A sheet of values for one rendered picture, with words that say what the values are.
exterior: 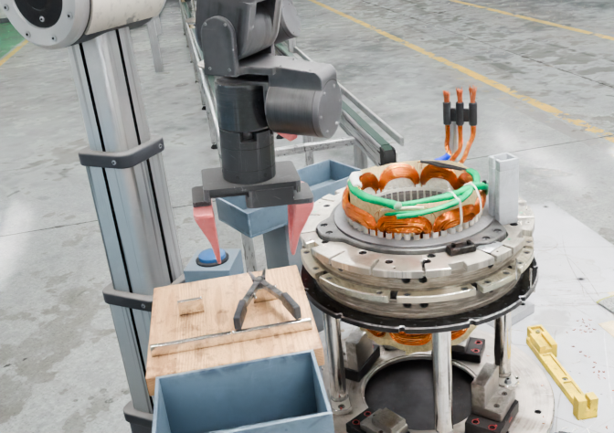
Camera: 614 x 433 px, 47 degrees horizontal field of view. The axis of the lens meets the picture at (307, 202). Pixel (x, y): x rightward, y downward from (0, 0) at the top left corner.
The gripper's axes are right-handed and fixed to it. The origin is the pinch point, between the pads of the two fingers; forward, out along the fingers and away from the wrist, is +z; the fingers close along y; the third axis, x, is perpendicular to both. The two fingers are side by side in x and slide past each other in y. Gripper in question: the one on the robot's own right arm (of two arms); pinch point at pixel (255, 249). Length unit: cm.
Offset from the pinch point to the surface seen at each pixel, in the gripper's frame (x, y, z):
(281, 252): 37.5, 7.1, 20.1
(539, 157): 299, 196, 112
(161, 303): 7.1, -11.8, 9.5
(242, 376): -8.8, -3.1, 10.3
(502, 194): 7.0, 32.5, -0.4
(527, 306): 31, 51, 33
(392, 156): 140, 57, 42
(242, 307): -2.3, -2.1, 5.8
